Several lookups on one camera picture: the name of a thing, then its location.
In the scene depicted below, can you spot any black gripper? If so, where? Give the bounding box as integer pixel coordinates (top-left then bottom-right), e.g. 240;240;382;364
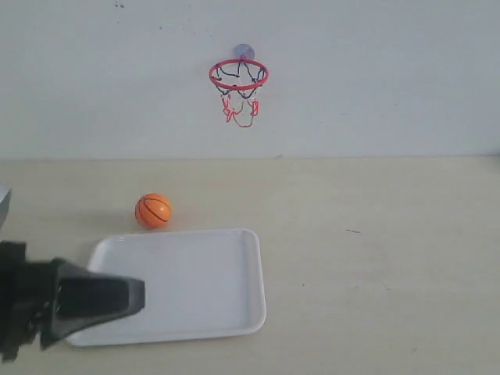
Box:
1;241;145;362

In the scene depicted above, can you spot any small orange basketball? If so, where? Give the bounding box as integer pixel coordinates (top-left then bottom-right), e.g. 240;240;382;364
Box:
134;193;172;230

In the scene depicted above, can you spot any grey robot base part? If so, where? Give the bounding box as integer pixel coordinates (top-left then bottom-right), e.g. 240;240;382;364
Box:
0;184;12;229

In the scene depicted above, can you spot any red basketball hoop rim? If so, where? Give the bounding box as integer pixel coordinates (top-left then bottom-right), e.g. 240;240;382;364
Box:
209;59;269;91

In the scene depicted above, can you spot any white plastic tray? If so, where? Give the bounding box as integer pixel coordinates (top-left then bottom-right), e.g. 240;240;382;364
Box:
66;229;266;347

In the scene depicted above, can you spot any red white black net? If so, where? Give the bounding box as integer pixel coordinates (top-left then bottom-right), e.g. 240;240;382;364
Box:
211;82;264;128

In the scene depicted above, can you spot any clear suction cup mount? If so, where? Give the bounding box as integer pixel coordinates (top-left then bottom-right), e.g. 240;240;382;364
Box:
233;44;255;60

